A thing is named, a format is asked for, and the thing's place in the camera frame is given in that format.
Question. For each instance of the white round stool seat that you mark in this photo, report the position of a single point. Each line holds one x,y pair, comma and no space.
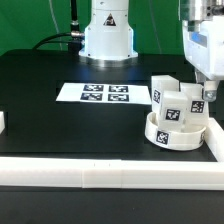
190,139

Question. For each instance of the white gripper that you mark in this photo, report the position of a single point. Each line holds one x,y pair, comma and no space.
205,51

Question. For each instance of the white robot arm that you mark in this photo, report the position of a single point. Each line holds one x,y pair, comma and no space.
108,39

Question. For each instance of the white fiducial marker sheet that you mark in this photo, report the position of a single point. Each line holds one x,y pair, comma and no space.
104,93

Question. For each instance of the white front barrier rail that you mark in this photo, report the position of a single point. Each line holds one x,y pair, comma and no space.
85,173

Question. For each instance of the white left barrier rail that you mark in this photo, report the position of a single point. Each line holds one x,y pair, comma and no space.
2,122

